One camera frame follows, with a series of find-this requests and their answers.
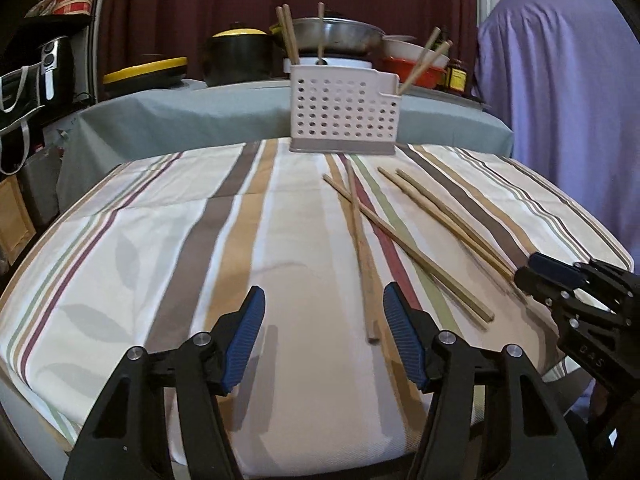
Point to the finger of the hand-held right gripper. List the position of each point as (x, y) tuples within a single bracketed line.
[(537, 285), (555, 267)]

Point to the sauce jar with yellow label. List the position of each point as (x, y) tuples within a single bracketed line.
[(457, 79)]

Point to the beige perforated utensil holder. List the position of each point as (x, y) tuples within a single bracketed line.
[(340, 110)]

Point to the white induction cooker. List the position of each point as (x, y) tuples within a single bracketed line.
[(345, 63)]

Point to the brown cardboard box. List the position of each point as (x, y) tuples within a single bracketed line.
[(15, 220)]

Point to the black pan with yellow lid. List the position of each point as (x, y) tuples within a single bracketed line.
[(145, 72)]

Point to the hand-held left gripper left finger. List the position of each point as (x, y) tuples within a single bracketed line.
[(245, 335)]

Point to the grey tray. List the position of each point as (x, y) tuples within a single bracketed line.
[(450, 100)]

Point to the striped tablecloth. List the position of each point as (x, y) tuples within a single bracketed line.
[(200, 270)]

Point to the wooden chopstick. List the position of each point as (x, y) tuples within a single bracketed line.
[(415, 255), (422, 57), (285, 35), (440, 217), (321, 30), (432, 60), (450, 212), (361, 255), (292, 35)]

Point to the person in purple shirt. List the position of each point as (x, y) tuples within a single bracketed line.
[(565, 110)]

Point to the black shelf unit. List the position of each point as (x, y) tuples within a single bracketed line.
[(30, 25)]

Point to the steel wok with glass lid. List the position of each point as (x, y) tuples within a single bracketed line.
[(345, 35)]

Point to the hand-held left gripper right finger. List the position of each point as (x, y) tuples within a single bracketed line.
[(402, 332)]

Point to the black air fryer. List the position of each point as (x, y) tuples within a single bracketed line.
[(52, 70)]

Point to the black pot with yellow lid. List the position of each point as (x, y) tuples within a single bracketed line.
[(237, 57)]

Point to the grey-green table cover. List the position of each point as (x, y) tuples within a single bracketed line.
[(175, 125)]

